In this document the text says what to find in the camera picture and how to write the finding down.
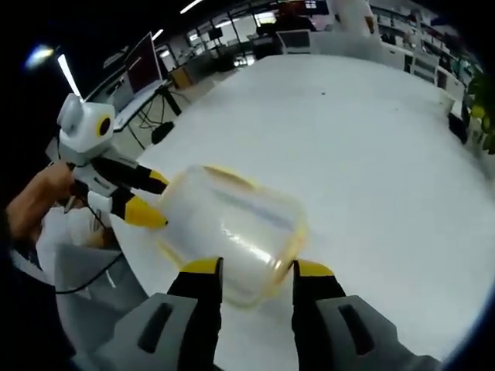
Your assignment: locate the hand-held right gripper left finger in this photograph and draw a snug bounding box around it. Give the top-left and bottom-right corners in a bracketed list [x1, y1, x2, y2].
[95, 257, 225, 371]

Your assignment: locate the person's left hand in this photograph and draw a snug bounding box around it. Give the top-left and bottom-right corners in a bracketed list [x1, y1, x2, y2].
[36, 159, 78, 206]

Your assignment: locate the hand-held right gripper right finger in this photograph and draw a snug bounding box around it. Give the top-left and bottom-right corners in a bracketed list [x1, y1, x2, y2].
[291, 259, 442, 371]

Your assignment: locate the open laptop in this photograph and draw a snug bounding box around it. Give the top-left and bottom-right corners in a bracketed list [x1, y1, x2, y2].
[111, 31, 166, 128]

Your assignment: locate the grey mesh chair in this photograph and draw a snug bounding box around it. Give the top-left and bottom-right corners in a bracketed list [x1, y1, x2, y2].
[53, 242, 152, 351]

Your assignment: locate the small black object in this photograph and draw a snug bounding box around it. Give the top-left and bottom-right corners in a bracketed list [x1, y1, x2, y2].
[150, 121, 176, 145]

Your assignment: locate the white desk with black legs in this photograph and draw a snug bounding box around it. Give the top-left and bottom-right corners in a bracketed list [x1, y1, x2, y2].
[111, 79, 183, 151]

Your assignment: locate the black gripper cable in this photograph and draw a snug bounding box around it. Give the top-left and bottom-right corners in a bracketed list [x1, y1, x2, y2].
[53, 191, 125, 297]

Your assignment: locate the green potted plant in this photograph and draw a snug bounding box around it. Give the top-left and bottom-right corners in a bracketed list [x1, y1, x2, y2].
[466, 71, 495, 156]

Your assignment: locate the white office chair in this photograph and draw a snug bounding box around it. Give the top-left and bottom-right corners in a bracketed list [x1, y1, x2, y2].
[275, 29, 313, 56]

